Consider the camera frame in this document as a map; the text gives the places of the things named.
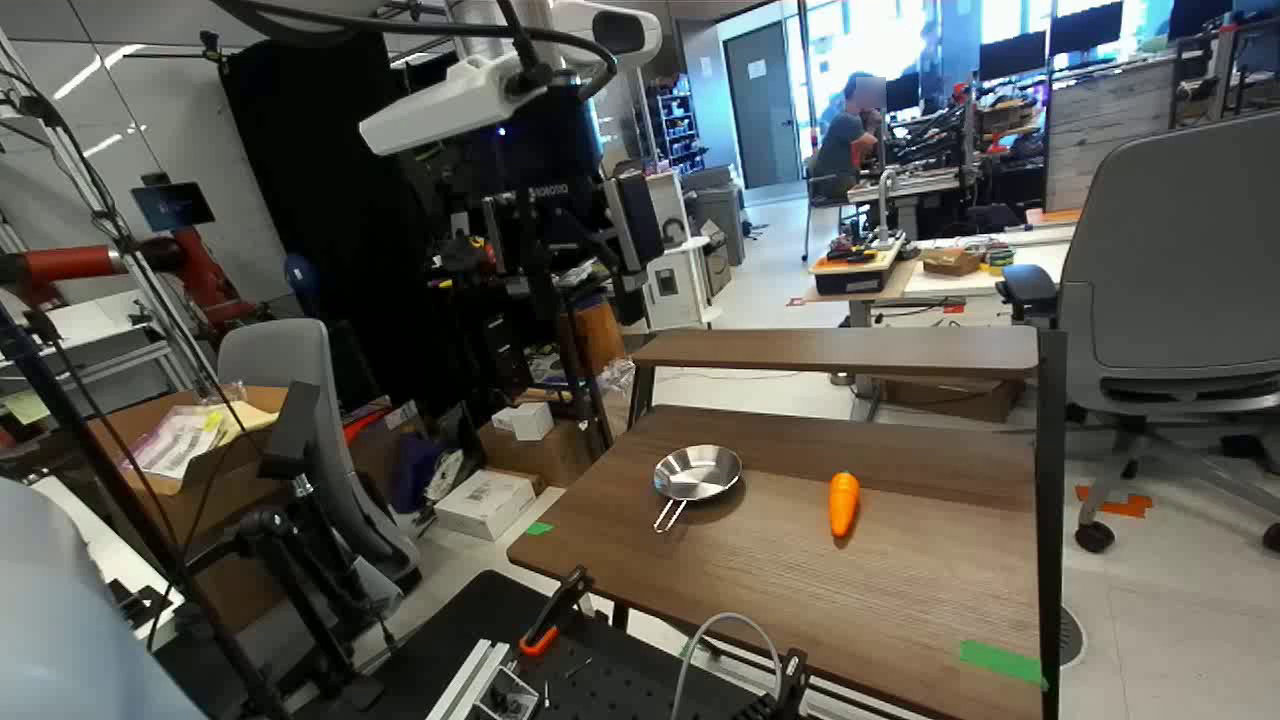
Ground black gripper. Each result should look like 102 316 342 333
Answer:
491 78 608 201

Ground orange carrot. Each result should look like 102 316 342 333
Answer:
823 470 869 544

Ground small steel frying pan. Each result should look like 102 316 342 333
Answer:
647 441 747 535

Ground white computer tower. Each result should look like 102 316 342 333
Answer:
640 235 715 333

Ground grey door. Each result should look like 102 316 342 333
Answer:
719 15 804 192

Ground black curtain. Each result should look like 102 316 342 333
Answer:
216 32 445 403

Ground black equipment rack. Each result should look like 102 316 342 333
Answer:
426 174 631 464

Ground white plastic bag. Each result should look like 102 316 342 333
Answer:
489 396 555 448

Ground person in dark teal shirt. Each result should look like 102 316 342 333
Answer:
813 67 887 192

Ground small brown cardboard box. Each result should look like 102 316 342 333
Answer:
475 396 598 492

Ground grey plastic shell chair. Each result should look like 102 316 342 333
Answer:
216 316 426 578

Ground flat white box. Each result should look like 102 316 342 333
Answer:
433 464 541 550

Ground small black tablet screen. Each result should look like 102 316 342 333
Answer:
129 174 216 231

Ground white and yellow papers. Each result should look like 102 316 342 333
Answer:
129 391 282 480

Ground open brown cardboard box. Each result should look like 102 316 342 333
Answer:
76 381 306 552

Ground black bar clamp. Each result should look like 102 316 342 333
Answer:
760 645 819 720

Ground large grey office chair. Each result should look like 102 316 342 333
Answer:
998 108 1280 555

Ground orange handled black clamp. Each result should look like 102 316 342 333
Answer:
512 564 598 670

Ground grey cable loop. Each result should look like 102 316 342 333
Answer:
666 610 791 720

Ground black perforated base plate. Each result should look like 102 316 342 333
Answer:
311 569 833 720

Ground silver aluminium rail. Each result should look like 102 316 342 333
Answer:
426 637 546 720

